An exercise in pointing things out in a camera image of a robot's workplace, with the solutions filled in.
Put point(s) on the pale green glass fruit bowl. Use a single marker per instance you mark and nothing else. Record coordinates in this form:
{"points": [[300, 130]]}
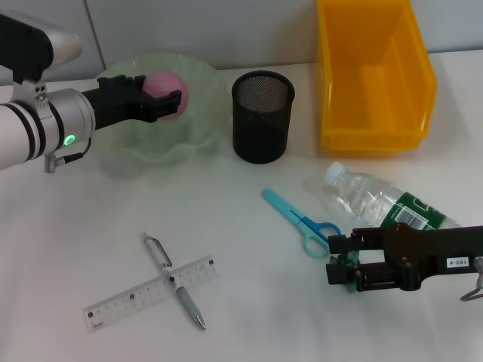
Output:
{"points": [[196, 124]]}

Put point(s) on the black mesh pen holder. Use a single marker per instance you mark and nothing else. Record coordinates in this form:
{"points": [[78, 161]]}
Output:
{"points": [[260, 132]]}

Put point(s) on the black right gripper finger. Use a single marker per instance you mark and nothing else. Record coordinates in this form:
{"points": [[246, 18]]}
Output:
{"points": [[339, 273], [339, 245]]}

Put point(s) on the blue scissors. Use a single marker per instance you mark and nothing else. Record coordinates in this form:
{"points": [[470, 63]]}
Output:
{"points": [[287, 209]]}

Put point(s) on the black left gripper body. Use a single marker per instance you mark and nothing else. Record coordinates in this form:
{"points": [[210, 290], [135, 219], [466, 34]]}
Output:
{"points": [[113, 105]]}

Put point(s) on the pink peach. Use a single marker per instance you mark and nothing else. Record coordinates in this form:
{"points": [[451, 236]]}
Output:
{"points": [[166, 81]]}

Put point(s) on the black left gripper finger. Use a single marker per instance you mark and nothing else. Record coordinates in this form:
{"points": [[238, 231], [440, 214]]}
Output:
{"points": [[166, 105], [120, 82]]}

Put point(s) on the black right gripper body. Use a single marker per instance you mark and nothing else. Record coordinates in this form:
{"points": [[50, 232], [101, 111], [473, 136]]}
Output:
{"points": [[434, 249]]}

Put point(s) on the green plastic wrapper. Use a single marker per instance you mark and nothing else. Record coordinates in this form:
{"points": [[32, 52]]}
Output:
{"points": [[351, 258]]}

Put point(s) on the yellow plastic bin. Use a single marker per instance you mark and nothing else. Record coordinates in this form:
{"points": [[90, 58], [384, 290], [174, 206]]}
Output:
{"points": [[377, 94]]}

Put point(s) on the transparent plastic ruler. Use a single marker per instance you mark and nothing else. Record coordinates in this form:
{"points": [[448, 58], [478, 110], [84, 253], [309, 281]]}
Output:
{"points": [[124, 301]]}

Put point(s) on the clear green-label water bottle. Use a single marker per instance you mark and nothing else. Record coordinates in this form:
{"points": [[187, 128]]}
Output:
{"points": [[362, 192]]}

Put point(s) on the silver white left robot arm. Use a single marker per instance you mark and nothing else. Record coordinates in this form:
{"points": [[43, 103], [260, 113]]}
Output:
{"points": [[22, 128]]}

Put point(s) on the grey clear ballpoint pen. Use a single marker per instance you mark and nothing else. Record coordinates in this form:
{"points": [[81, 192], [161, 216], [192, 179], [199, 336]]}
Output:
{"points": [[188, 305]]}

